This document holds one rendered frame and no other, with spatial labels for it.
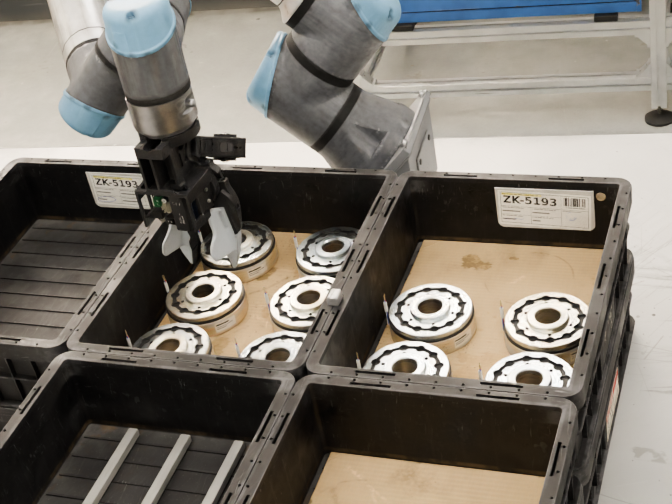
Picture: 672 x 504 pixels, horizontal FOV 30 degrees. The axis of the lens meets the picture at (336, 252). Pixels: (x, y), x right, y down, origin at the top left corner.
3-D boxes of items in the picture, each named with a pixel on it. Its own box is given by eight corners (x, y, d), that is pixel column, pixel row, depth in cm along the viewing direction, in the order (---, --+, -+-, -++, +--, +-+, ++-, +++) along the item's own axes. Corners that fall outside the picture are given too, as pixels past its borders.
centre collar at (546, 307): (531, 304, 148) (531, 300, 148) (573, 308, 147) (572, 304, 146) (522, 331, 145) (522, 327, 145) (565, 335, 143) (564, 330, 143)
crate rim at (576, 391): (403, 184, 166) (401, 169, 165) (634, 193, 156) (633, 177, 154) (304, 388, 136) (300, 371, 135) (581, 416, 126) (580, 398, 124)
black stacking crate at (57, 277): (38, 223, 192) (15, 160, 185) (212, 233, 182) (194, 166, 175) (-111, 399, 162) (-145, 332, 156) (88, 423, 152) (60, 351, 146)
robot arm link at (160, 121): (145, 72, 145) (207, 75, 142) (155, 107, 148) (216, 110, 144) (113, 105, 140) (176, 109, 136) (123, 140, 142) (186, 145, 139)
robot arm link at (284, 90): (315, 127, 195) (243, 77, 192) (365, 63, 188) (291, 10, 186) (302, 160, 184) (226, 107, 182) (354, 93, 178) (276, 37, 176)
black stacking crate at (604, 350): (413, 244, 171) (402, 174, 165) (634, 256, 161) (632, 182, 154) (321, 450, 142) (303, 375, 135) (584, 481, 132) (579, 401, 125)
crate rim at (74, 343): (199, 177, 176) (195, 162, 175) (403, 184, 166) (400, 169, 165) (66, 364, 147) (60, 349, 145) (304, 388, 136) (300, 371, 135)
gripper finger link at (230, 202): (214, 238, 153) (184, 179, 149) (220, 229, 154) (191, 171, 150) (245, 234, 150) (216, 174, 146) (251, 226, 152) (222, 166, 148)
